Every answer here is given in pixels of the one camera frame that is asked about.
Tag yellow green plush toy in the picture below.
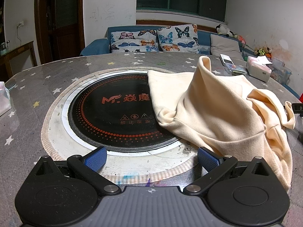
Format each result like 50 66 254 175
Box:
254 48 273 58

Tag blue sofa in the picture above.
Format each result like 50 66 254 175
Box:
80 25 303 100

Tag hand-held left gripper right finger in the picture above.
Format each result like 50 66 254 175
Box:
183 147 273 194

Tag plain grey pillow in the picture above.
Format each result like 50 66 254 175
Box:
210 34 243 60

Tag white paper slip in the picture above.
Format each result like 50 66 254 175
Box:
256 56 273 65

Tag colourful plush toys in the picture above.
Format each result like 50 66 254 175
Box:
232 31 247 45

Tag butterfly print pillow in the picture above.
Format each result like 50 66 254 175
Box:
157 24 200 54
109 29 159 54

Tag dark wooden door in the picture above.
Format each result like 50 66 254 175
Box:
35 0 85 65

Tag pink white tissue box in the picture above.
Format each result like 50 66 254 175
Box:
246 56 272 83

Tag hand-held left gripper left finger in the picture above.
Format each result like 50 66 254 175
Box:
31 146 122 194

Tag white remote control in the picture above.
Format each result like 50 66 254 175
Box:
220 54 235 66

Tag wooden side table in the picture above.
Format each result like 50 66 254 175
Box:
0 41 38 82

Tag clear plastic storage bin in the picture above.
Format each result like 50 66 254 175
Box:
270 58 293 86

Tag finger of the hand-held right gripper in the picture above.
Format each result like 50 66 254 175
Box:
292 103 303 118

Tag round black induction cooktop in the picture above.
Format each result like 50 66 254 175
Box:
62 70 184 156

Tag black white plush toy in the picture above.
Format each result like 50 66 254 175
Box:
216 25 231 37

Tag cream sweatshirt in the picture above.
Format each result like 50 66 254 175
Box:
147 55 296 192

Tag small clear plastic box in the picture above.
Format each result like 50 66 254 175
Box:
224 63 247 76

